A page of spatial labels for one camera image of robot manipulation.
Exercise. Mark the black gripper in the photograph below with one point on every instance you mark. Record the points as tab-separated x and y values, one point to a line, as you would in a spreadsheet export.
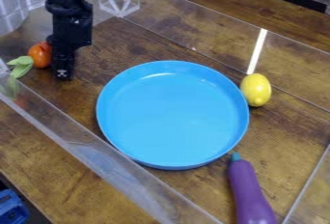
72	33

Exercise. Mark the orange toy carrot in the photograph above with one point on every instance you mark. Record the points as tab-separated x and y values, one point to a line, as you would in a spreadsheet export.
37	58

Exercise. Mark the blue round plate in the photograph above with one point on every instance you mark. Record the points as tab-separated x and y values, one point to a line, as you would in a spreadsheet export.
172	114

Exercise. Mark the yellow toy lemon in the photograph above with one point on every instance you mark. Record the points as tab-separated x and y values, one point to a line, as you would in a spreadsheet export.
256	89

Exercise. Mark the blue plastic box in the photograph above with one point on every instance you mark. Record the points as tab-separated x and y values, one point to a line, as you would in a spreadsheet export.
13	211

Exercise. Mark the purple toy eggplant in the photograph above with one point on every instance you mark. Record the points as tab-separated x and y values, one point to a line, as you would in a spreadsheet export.
252	207

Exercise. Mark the clear acrylic enclosure wall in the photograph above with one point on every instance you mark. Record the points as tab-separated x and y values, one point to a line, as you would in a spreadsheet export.
163	202

